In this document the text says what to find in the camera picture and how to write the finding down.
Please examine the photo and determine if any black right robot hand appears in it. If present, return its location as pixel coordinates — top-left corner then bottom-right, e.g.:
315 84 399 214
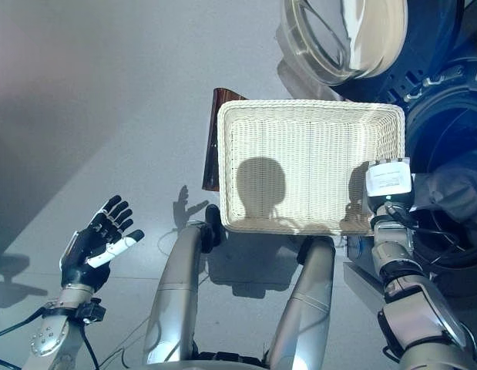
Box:
364 156 415 217

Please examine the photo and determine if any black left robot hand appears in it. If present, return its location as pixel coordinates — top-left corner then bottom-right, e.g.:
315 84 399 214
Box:
59 195 146 292

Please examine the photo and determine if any dark grey washing machine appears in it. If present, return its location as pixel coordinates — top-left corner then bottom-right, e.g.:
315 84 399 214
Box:
338 0 477 298

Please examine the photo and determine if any round glass washing machine door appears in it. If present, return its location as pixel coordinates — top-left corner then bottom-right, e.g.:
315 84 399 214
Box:
274 0 461 103

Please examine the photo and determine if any white wicker laundry basket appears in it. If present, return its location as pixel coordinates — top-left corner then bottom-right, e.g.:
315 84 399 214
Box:
217 99 412 237

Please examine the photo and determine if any brown wooden stool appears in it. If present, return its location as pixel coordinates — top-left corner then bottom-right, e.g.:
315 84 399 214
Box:
201 87 249 193

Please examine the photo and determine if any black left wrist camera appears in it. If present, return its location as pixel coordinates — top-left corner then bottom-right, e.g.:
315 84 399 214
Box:
78 298 107 324

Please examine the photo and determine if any thin white floor cable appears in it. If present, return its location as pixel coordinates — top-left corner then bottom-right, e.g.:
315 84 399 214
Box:
106 227 208 367

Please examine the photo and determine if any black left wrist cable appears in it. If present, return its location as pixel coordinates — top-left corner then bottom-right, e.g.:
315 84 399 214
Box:
0 306 102 370

